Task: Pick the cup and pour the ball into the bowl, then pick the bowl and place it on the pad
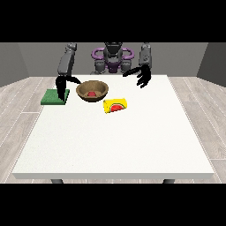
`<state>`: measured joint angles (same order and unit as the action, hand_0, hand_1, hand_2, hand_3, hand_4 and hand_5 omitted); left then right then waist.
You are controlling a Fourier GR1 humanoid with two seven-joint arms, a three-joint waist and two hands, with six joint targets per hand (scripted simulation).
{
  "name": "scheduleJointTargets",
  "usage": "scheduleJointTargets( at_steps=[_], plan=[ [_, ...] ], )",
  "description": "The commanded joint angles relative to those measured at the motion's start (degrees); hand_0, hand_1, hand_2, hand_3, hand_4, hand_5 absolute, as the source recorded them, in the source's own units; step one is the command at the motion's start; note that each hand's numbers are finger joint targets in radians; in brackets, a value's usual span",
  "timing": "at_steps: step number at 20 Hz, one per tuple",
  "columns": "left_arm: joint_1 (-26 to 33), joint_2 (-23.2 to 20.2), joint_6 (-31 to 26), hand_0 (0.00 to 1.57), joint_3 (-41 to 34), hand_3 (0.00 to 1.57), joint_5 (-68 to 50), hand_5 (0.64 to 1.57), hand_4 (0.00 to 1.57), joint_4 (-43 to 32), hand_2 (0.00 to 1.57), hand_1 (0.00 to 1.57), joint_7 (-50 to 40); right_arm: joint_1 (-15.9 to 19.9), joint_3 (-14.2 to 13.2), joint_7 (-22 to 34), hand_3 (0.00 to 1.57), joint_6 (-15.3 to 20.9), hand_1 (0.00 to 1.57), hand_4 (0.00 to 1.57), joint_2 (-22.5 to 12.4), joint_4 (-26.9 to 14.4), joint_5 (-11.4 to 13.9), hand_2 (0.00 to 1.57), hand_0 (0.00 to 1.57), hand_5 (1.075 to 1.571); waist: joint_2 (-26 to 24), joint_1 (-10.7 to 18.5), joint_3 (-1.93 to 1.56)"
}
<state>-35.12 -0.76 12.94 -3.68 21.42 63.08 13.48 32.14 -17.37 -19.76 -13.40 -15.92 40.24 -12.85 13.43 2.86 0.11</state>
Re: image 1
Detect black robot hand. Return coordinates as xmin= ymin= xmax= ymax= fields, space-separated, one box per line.
xmin=55 ymin=75 xmax=82 ymax=102
xmin=122 ymin=64 xmax=153 ymax=89

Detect green square pad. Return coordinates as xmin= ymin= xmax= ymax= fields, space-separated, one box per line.
xmin=40 ymin=88 xmax=71 ymax=106

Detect brown wooden bowl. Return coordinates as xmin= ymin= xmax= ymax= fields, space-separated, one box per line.
xmin=75 ymin=79 xmax=109 ymax=103

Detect yellow cup with melon print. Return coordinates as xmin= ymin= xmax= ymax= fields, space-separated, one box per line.
xmin=102 ymin=97 xmax=129 ymax=115

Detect grey robot trunk purple rings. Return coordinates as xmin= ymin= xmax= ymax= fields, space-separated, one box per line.
xmin=89 ymin=42 xmax=136 ymax=76

